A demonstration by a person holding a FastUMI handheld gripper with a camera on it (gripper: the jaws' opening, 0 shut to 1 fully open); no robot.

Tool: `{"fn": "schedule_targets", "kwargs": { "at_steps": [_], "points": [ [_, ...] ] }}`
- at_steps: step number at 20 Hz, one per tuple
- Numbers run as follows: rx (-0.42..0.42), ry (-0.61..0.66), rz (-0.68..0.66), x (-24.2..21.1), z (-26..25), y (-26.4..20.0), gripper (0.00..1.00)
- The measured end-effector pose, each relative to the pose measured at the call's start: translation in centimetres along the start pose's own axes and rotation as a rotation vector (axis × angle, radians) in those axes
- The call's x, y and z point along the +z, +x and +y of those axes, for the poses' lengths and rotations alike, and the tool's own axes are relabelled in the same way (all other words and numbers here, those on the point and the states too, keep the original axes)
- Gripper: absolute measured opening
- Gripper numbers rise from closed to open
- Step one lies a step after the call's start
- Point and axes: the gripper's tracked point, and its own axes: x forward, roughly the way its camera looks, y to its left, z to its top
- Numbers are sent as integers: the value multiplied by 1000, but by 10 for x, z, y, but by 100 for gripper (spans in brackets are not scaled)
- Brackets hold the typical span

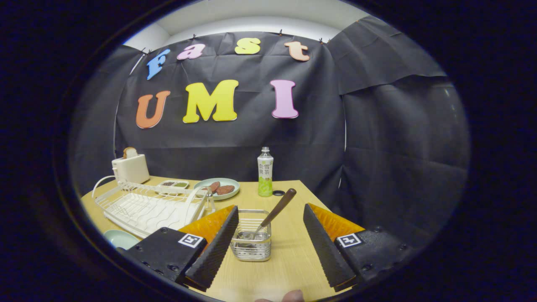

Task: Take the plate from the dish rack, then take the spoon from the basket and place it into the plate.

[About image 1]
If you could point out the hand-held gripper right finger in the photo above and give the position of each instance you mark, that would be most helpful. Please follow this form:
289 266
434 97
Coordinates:
327 251

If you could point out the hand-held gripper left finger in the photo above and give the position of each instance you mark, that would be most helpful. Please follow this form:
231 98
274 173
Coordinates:
216 251

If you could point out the pale green plate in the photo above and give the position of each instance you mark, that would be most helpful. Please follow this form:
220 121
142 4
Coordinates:
202 184
119 239

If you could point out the brown meat piece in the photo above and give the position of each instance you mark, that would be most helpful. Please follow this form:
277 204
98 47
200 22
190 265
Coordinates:
225 190
214 187

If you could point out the white divided tray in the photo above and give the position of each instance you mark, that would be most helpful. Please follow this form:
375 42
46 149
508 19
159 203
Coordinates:
173 188

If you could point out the green tea bottle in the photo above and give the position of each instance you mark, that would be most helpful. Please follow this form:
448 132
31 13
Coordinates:
265 172

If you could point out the black backdrop cloth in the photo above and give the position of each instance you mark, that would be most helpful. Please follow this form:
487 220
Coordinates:
235 142

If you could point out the white toaster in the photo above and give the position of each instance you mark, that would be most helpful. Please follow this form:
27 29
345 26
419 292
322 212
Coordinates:
132 170

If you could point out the brown bread slice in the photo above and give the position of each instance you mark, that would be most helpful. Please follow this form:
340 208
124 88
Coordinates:
130 152

